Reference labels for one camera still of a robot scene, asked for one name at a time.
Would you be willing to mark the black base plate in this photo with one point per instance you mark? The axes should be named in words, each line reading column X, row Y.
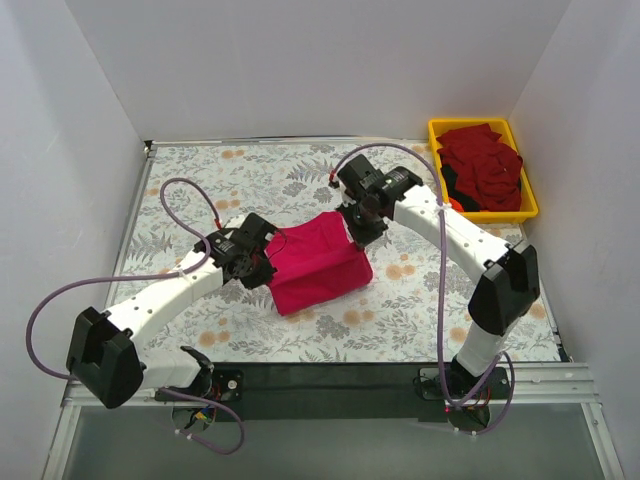
column 428, row 385
column 225, row 385

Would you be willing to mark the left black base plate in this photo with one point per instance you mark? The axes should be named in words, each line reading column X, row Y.
column 225, row 385

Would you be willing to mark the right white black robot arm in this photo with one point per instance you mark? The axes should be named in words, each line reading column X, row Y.
column 505, row 275

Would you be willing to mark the magenta pink t-shirt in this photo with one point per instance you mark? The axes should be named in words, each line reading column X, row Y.
column 315, row 262

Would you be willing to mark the floral patterned table mat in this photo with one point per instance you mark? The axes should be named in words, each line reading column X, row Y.
column 413, row 308

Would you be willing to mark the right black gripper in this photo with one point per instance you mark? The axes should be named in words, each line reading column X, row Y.
column 364, row 230

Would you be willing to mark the black and orange garment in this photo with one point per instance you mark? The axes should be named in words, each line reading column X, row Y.
column 483, row 191

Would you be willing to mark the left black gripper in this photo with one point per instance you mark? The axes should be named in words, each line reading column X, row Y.
column 263, row 257

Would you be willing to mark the dark red t-shirt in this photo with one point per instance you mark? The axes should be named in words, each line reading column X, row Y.
column 478, row 148

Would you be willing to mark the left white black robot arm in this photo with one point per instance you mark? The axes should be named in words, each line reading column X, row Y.
column 107, row 351

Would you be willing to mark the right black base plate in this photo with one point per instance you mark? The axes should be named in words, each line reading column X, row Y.
column 428, row 385

